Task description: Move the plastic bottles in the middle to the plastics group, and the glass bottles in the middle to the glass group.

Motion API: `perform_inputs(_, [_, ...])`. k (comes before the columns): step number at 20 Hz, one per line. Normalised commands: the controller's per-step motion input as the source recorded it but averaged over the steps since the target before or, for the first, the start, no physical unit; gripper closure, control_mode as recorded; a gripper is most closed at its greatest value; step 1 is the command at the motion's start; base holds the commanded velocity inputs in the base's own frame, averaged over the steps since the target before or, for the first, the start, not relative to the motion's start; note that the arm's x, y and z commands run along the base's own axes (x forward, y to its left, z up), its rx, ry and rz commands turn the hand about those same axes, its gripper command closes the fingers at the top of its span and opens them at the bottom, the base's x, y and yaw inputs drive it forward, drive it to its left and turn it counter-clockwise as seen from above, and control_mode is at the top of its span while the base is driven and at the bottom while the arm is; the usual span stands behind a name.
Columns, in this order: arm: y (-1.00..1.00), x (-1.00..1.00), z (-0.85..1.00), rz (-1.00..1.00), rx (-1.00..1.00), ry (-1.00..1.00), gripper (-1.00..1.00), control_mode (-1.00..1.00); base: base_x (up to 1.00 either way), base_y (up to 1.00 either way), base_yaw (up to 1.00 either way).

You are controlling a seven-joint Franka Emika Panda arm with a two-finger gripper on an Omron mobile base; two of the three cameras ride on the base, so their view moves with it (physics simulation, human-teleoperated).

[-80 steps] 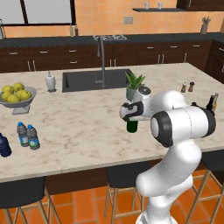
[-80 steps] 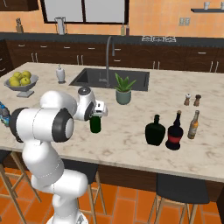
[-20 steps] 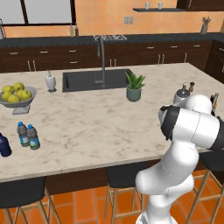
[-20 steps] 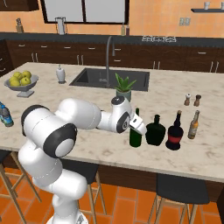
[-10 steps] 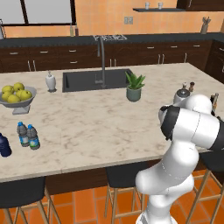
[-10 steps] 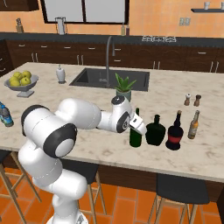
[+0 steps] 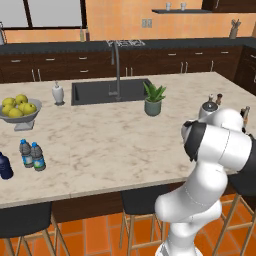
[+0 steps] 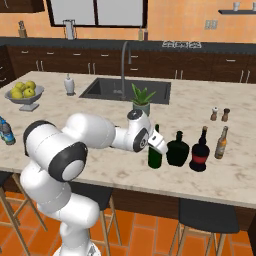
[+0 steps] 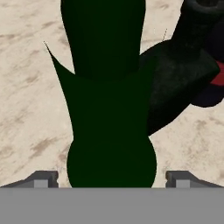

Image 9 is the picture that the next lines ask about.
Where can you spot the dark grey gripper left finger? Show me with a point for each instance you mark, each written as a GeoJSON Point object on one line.
{"type": "Point", "coordinates": [40, 178]}

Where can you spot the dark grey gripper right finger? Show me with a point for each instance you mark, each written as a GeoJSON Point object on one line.
{"type": "Point", "coordinates": [182, 178]}

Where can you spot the dark green bottle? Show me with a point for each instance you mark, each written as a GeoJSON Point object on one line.
{"type": "Point", "coordinates": [109, 116]}

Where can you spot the dark bottle with red label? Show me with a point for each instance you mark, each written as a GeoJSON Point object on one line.
{"type": "Point", "coordinates": [214, 84]}

